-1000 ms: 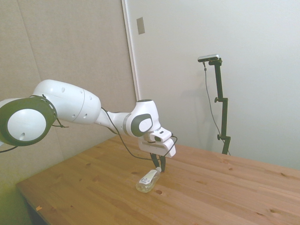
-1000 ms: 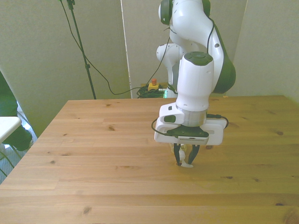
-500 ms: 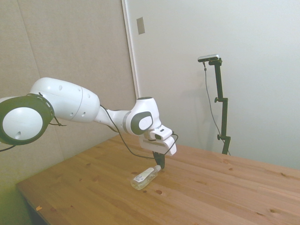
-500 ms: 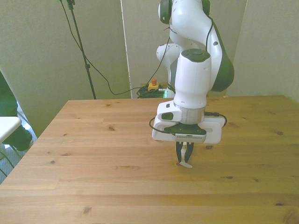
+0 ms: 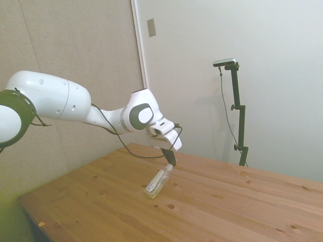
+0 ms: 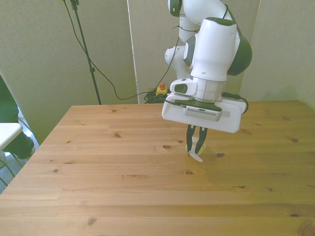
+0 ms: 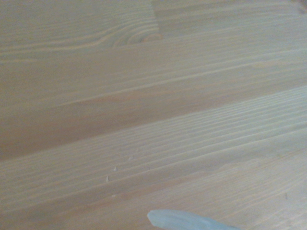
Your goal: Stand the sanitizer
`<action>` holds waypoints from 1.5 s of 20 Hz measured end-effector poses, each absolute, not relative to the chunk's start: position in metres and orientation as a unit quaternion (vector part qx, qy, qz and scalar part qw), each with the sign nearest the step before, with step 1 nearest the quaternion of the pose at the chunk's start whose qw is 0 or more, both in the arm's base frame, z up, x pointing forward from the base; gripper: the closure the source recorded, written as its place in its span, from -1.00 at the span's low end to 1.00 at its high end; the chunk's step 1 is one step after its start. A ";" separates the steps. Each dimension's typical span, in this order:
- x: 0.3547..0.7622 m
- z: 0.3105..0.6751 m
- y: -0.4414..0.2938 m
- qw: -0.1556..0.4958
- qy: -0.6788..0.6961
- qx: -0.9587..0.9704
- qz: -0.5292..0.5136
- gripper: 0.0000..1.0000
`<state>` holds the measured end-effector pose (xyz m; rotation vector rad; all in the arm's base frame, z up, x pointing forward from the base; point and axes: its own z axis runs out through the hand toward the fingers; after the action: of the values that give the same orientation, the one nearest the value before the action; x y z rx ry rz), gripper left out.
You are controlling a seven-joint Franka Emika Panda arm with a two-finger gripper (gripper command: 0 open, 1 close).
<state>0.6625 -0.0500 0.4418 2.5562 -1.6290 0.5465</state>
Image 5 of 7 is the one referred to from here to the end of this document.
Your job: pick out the black jointed camera stand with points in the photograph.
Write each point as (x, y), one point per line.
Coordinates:
(242, 126)

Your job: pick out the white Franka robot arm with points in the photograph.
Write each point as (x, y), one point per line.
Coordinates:
(50, 95)

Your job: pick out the grey stereo camera bar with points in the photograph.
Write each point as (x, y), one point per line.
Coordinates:
(224, 62)

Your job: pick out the white vertical wall trim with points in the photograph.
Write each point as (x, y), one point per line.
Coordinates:
(140, 37)

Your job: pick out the grey wall switch plate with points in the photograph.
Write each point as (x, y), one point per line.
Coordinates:
(151, 27)

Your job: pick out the clear sanitizer pump bottle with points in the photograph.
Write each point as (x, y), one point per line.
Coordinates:
(156, 185)

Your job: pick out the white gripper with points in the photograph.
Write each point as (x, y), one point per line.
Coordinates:
(174, 141)

